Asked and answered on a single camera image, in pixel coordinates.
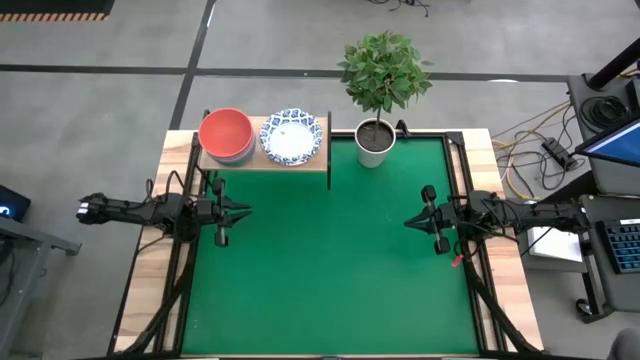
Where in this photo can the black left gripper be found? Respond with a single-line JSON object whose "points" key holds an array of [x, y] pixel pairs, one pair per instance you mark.
{"points": [[210, 215]]}

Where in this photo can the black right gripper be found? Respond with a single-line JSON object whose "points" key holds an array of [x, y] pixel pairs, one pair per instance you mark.
{"points": [[450, 217]]}

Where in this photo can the blue-grey plastic bowl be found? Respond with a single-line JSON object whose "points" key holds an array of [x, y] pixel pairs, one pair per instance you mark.
{"points": [[240, 160]]}

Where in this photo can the red plastic bowl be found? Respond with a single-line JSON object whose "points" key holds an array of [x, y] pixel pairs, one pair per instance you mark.
{"points": [[225, 132]]}

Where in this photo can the blue patterned paper bowl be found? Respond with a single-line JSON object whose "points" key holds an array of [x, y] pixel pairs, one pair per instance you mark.
{"points": [[291, 140]]}

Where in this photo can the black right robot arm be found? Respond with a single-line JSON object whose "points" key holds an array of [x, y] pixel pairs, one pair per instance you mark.
{"points": [[540, 217]]}

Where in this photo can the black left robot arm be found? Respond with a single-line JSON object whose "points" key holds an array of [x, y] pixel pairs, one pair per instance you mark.
{"points": [[135, 212]]}

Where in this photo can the green table mat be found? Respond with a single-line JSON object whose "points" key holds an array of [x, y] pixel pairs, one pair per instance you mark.
{"points": [[325, 260]]}

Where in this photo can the white paper sheet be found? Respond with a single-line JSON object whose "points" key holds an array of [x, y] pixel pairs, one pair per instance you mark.
{"points": [[555, 247]]}

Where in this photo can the black power strip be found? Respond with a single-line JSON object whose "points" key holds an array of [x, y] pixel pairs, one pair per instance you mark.
{"points": [[559, 152]]}

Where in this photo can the green tree in white pot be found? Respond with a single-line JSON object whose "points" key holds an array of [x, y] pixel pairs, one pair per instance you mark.
{"points": [[385, 70]]}

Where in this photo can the grey desk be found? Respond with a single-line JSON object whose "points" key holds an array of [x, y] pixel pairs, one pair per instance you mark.
{"points": [[607, 180]]}

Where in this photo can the black keyboard with blue keys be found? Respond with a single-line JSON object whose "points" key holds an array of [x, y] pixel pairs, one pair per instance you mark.
{"points": [[625, 245]]}

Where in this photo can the laptop with blue screen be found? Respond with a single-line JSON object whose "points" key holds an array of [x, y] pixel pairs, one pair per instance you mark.
{"points": [[617, 145]]}

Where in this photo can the grey metal stand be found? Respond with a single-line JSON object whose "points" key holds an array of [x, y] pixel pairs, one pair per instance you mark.
{"points": [[25, 240]]}

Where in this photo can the black device with blue light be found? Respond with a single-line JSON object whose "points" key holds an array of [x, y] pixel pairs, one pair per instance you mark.
{"points": [[12, 202]]}

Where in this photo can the black pole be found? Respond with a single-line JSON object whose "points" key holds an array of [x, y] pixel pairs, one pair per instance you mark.
{"points": [[617, 64]]}

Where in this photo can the black orange striped floor mat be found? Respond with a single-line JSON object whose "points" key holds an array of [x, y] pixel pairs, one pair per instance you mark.
{"points": [[50, 6]]}

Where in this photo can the wooden shelf with black frame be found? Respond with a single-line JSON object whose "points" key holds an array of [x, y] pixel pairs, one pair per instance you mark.
{"points": [[257, 162]]}

